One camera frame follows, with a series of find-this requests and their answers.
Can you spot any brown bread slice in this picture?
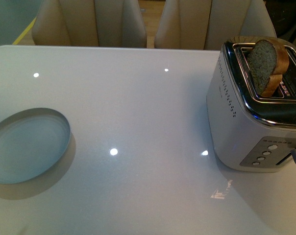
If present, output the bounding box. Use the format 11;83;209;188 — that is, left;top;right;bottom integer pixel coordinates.
247;39;289;97

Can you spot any white round plate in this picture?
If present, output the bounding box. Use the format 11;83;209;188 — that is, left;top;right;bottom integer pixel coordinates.
0;108;71;184

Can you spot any cream chrome two-slot toaster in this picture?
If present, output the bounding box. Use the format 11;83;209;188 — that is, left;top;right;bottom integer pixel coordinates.
206;37;296;172

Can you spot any beige chair right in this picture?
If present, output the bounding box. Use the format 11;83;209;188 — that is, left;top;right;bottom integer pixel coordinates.
154;0;276;50

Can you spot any beige chair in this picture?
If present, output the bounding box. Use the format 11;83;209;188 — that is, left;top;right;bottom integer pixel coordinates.
32;0;147;48
154;0;276;50

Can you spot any beige chair left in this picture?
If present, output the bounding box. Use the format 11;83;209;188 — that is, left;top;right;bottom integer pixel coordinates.
32;0;147;48

